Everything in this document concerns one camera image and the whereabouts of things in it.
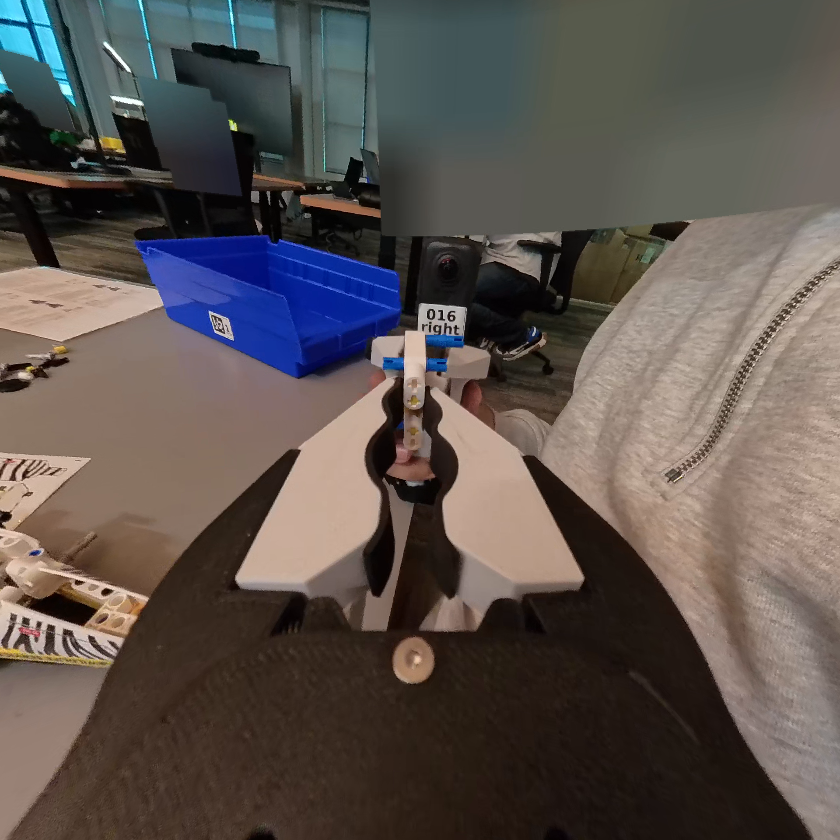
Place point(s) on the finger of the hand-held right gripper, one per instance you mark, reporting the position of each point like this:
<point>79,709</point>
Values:
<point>387,358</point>
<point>472,367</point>

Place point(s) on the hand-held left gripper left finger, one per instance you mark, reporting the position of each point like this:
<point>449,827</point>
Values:
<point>315,518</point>

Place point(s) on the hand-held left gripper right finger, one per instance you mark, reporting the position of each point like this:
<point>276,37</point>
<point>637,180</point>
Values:
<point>512,518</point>

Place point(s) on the white yellow blue lego assembly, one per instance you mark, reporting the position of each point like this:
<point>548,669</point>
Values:
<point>415,387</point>

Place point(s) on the zebra striped lego helicopter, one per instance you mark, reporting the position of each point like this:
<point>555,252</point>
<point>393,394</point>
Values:
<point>59,610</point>

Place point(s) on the person's right forearm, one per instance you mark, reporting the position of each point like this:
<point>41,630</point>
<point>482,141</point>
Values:
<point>522,430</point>

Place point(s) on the small loose lego parts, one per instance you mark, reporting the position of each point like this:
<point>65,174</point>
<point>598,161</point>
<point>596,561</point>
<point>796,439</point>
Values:
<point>29,373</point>

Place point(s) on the person's right hand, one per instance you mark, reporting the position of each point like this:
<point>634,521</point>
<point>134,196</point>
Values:
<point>410,469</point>

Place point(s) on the black office chair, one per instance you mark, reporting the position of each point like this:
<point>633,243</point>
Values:
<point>571,269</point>

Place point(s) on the blue plastic bin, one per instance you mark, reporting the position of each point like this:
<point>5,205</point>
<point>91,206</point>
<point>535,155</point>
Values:
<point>262,308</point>

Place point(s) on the person in grey hoodie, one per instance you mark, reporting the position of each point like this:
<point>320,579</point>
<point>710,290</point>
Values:
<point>722,492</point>

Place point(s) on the large dark monitor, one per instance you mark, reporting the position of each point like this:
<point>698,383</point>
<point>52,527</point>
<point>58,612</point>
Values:
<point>243,98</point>

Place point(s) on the printed instruction sheet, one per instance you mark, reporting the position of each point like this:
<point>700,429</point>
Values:
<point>65,302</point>

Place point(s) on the long wooden desk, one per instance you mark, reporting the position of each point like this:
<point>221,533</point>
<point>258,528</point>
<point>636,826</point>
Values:
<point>79,177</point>

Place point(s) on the desk lamp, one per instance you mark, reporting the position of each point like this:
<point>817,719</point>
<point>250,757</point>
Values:
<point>117,56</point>

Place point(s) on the window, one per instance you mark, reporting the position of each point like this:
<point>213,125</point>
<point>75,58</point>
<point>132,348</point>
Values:
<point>29,39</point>

